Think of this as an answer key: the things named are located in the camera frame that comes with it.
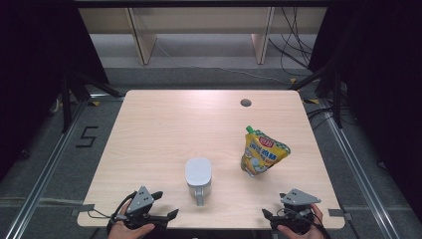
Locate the person's left hand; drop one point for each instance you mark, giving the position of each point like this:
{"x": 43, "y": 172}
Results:
{"x": 126, "y": 233}

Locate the dark curtain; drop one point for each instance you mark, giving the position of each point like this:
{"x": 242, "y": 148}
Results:
{"x": 381, "y": 83}
{"x": 33, "y": 66}

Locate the aluminium floor rail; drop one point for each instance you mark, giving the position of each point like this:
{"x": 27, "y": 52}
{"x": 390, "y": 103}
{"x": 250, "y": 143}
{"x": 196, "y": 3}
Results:
{"x": 46, "y": 172}
{"x": 361, "y": 172}

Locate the beige wooden shelf unit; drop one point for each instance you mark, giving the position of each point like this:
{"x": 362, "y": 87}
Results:
{"x": 199, "y": 20}

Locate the grey table bracket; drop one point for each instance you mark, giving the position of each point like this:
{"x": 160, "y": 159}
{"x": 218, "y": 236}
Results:
{"x": 338, "y": 213}
{"x": 83, "y": 209}

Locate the black metal stand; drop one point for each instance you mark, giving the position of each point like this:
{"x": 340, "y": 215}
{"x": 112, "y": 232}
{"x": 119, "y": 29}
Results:
{"x": 66, "y": 99}
{"x": 336, "y": 99}

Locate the person's right hand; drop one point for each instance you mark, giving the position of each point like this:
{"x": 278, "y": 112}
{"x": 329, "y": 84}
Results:
{"x": 308, "y": 235}

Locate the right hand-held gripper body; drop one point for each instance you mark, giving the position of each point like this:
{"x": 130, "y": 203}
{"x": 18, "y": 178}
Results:
{"x": 298, "y": 197}

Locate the grey flip-lid jar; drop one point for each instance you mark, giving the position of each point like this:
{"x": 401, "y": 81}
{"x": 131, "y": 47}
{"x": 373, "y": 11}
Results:
{"x": 198, "y": 172}

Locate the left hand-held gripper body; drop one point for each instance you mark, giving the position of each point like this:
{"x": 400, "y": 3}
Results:
{"x": 141, "y": 199}

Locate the yellow spouted food pouch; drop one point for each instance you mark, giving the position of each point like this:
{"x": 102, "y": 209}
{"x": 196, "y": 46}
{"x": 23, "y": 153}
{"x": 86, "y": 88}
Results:
{"x": 262, "y": 154}

